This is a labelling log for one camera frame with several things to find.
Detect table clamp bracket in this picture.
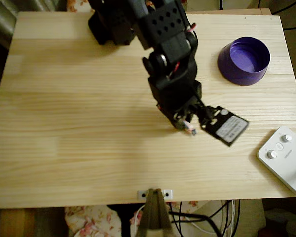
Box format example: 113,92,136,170
137,188,172,237

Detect black webcam box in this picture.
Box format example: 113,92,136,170
201,105,250,148

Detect white cable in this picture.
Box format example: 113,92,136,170
189,200,236,235

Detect small metal bracket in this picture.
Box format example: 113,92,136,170
137,189,174,200

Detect white device with knobs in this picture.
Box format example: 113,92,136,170
257,126,296,199

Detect thick black cable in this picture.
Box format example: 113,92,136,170
168,211,224,237

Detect upholstered sofa backrest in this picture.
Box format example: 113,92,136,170
0,0,67,51

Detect black stand pole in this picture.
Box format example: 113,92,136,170
107,204,132,237

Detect purple bowl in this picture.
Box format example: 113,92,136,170
217,36,272,87

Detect pink candy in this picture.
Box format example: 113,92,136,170
182,120,198,137

